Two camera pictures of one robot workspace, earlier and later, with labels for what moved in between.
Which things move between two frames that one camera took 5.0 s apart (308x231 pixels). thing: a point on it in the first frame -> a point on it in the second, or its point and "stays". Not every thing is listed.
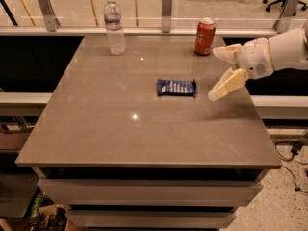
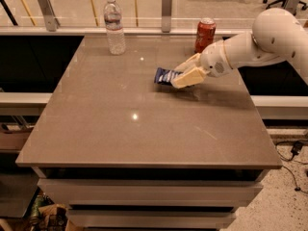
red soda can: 205,36 stays
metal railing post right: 291,10 stays
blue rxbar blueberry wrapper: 176,88 -> 165,76
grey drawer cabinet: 144,198 stays
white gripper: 254,60 -> 214,60
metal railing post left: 46,6 stays
